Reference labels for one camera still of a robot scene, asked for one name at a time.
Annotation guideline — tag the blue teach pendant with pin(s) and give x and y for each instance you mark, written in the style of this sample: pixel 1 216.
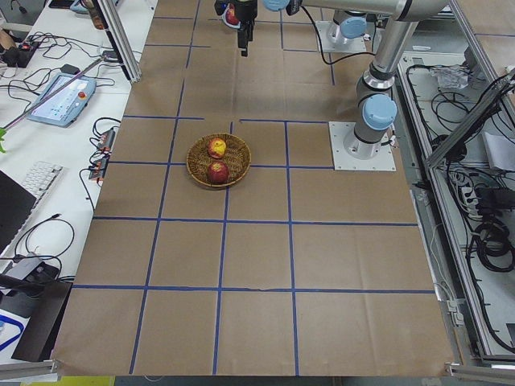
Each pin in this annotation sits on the blue teach pendant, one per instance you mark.
pixel 65 107

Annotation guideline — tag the white keyboard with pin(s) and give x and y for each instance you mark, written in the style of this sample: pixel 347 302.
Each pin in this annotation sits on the white keyboard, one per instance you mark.
pixel 40 178

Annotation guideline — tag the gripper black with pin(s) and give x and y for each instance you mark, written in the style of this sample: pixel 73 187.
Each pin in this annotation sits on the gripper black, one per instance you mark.
pixel 245 16

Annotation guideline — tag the red yellow apple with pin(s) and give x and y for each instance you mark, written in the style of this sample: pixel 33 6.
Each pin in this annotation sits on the red yellow apple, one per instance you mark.
pixel 217 148

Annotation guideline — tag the light blue plate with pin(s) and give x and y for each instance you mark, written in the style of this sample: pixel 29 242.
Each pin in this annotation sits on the light blue plate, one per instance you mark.
pixel 231 22

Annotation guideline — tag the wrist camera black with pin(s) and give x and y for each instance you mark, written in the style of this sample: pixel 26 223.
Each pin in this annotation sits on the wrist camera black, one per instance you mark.
pixel 220 6

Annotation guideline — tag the red apple on plate left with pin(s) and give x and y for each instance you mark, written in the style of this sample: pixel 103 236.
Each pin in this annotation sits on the red apple on plate left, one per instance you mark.
pixel 230 13

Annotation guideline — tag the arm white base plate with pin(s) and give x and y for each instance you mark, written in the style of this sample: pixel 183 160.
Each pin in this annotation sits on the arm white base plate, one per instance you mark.
pixel 347 37
pixel 351 154

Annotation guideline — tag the aluminium frame post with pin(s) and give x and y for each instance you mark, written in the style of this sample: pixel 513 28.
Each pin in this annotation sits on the aluminium frame post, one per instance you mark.
pixel 119 40

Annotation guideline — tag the dark red apple in basket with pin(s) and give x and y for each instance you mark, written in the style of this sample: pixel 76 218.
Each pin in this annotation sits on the dark red apple in basket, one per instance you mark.
pixel 218 172

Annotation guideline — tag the woven wicker basket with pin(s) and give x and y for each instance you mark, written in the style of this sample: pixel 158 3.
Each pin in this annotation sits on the woven wicker basket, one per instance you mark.
pixel 237 158

